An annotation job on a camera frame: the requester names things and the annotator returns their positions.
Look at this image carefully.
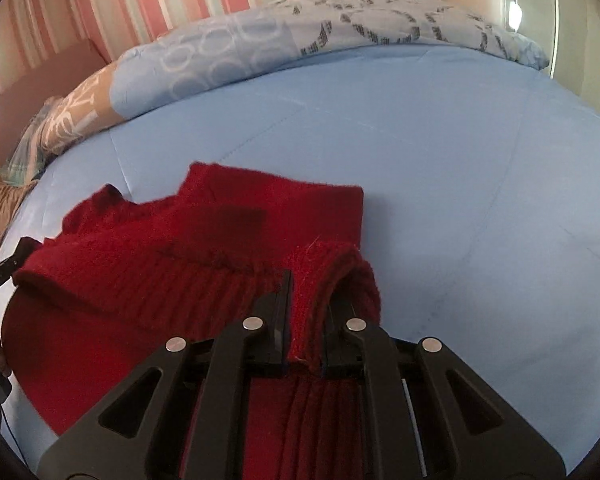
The white wardrobe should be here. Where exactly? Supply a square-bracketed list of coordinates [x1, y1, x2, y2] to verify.
[500, 0, 600, 131]

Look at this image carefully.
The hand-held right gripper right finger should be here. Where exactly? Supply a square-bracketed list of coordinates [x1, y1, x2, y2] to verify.
[321, 290, 567, 480]

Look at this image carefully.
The brown cloth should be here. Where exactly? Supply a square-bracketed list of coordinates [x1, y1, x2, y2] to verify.
[0, 180, 38, 273]

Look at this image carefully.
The person's left hand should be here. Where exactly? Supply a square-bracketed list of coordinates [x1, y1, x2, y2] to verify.
[0, 330, 13, 377]

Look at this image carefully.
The blue and tan patterned duvet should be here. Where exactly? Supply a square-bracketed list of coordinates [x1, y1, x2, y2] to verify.
[40, 0, 551, 153]

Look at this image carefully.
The plaid pillow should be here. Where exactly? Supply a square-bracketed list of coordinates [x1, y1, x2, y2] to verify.
[5, 97, 66, 186]

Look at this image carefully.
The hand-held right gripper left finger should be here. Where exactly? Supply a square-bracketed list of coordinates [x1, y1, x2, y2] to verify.
[36, 269, 296, 480]

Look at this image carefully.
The red knitted sweater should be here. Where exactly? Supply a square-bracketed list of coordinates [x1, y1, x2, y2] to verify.
[1, 161, 383, 480]

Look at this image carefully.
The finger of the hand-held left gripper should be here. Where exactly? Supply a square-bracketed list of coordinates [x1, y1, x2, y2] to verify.
[0, 237, 38, 306]

